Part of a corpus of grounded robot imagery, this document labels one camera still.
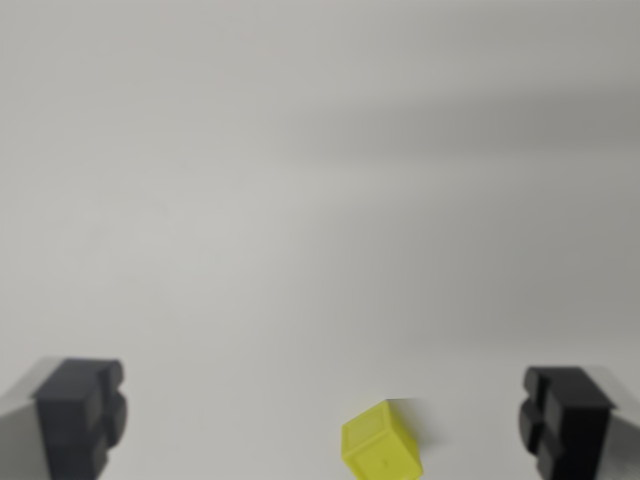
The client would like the yellow plastic cube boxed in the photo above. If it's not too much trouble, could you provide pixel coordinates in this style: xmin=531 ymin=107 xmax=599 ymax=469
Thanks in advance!
xmin=340 ymin=398 xmax=425 ymax=480

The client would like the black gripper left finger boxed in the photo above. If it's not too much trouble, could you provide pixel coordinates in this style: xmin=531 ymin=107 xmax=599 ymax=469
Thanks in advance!
xmin=0 ymin=355 xmax=130 ymax=480

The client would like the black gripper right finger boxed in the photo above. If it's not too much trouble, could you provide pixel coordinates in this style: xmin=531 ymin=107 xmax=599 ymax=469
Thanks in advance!
xmin=517 ymin=365 xmax=640 ymax=480

